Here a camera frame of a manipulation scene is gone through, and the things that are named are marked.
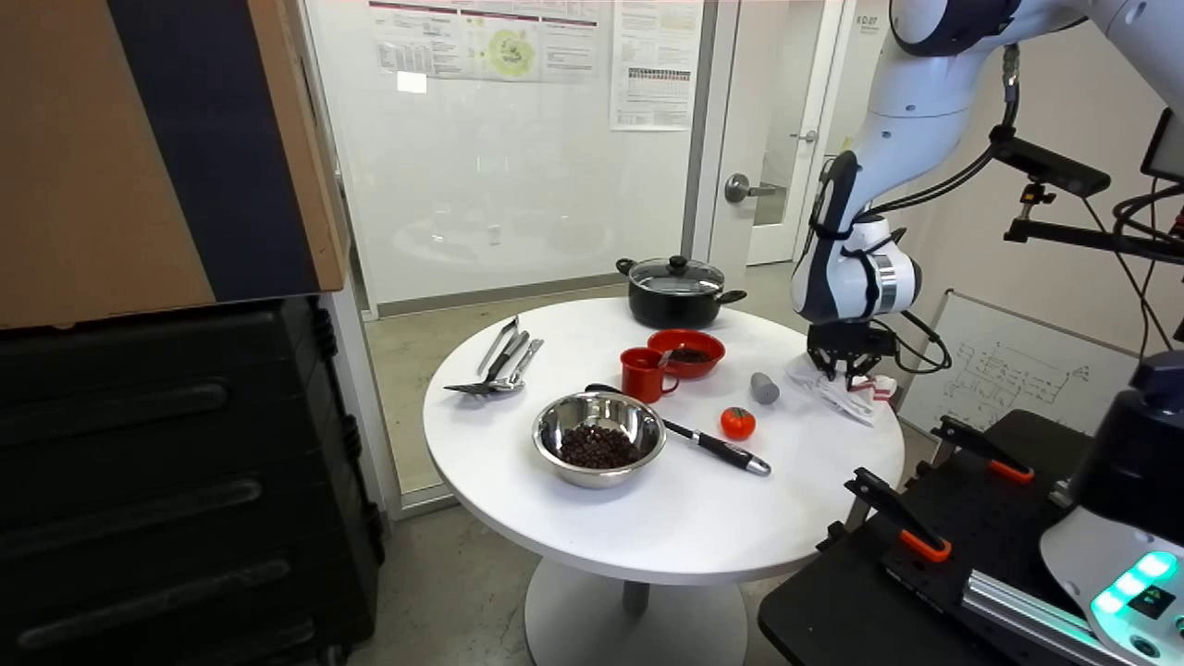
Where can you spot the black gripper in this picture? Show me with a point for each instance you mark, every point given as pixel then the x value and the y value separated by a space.
pixel 854 342

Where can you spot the red and white towel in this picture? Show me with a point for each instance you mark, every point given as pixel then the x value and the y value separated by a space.
pixel 854 399

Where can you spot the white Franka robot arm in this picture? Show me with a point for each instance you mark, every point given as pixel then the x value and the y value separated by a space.
pixel 913 113

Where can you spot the red bowl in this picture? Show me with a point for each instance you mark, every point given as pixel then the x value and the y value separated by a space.
pixel 688 358

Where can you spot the silver metal bowl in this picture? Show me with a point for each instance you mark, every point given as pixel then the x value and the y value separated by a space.
pixel 597 444

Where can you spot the small grey pouch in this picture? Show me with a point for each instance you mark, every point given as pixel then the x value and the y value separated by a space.
pixel 764 391

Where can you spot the orange persimmon toy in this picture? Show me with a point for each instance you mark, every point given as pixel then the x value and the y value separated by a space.
pixel 738 423

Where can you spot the black clamp with orange tip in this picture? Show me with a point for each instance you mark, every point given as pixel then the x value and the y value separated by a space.
pixel 987 448
pixel 899 517

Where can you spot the white whiteboard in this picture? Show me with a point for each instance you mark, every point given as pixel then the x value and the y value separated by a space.
pixel 1012 365

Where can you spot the black cooking pot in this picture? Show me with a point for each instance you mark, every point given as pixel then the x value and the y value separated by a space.
pixel 671 310

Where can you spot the glass pot lid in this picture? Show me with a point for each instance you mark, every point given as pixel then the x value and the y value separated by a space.
pixel 675 280

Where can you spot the white round table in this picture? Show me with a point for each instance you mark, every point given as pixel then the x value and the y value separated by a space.
pixel 688 518

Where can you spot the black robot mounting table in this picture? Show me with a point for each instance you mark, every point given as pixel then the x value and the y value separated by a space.
pixel 864 617

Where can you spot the black screen device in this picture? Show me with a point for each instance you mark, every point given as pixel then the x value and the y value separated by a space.
pixel 1167 142

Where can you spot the black drawer cabinet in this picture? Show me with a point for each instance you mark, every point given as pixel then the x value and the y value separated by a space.
pixel 159 492

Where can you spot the large cardboard box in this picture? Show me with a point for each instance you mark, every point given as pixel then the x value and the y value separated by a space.
pixel 74 162

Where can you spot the black camera on stand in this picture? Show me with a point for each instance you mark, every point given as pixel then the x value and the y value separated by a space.
pixel 1049 166

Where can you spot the aluminium rail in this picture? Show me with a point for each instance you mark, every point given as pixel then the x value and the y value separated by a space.
pixel 1021 612

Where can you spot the narrow paper wall poster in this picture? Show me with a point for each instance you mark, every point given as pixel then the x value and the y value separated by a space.
pixel 654 61

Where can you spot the wide paper wall poster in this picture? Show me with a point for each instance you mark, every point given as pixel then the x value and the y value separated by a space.
pixel 494 42

